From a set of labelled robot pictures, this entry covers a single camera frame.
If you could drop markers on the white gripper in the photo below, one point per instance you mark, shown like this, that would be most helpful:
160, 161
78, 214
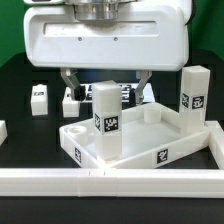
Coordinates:
108, 34

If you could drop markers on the white right fence block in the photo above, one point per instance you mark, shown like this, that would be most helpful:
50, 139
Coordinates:
216, 142

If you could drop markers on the white marker base plate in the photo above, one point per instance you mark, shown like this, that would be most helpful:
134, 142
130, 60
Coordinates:
126, 88

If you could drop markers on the white front fence rail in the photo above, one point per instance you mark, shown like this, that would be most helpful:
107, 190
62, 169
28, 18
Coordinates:
112, 182

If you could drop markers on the white fence block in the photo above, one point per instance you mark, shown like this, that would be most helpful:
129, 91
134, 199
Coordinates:
216, 142
3, 131

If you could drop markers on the white left fence block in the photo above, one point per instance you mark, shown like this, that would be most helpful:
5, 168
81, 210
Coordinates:
3, 131

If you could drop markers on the white desk top tray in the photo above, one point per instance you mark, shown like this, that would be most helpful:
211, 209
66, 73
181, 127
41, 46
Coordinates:
151, 138

